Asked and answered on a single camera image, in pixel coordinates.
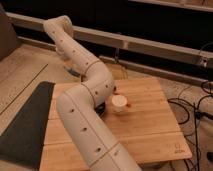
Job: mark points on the dark grey floor mat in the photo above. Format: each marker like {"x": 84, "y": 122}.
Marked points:
{"x": 22, "y": 141}

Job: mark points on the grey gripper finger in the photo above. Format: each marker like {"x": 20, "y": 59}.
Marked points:
{"x": 72, "y": 72}

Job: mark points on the white paper cup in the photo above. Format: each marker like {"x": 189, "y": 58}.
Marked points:
{"x": 119, "y": 103}

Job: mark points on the dark ceramic bowl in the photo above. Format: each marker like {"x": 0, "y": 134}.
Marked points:
{"x": 100, "y": 109}

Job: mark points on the wooden table board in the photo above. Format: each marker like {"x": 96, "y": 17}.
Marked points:
{"x": 147, "y": 130}

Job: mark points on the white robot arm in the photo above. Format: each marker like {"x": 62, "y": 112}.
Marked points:
{"x": 86, "y": 106}

